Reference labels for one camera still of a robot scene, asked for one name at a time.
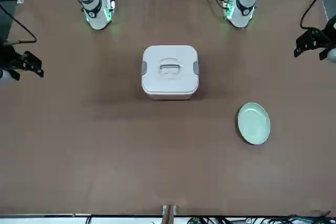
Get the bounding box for white plastic storage box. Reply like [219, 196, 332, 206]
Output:
[143, 87, 198, 101]

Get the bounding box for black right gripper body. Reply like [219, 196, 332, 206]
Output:
[0, 44, 27, 81]

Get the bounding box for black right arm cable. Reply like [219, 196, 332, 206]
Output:
[0, 5, 38, 45]

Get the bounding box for tangled black cables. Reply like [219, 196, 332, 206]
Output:
[183, 209, 336, 224]

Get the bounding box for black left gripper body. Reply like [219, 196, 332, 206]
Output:
[311, 15, 336, 51]

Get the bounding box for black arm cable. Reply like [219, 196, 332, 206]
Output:
[0, 5, 38, 45]
[300, 0, 336, 30]

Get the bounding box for white box lid grey clasps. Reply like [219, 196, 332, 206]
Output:
[141, 45, 200, 96]

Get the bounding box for aluminium camera post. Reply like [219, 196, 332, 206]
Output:
[162, 204, 180, 224]

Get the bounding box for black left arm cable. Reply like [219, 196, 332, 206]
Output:
[300, 0, 336, 30]

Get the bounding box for green plate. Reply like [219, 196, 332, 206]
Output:
[237, 102, 271, 145]

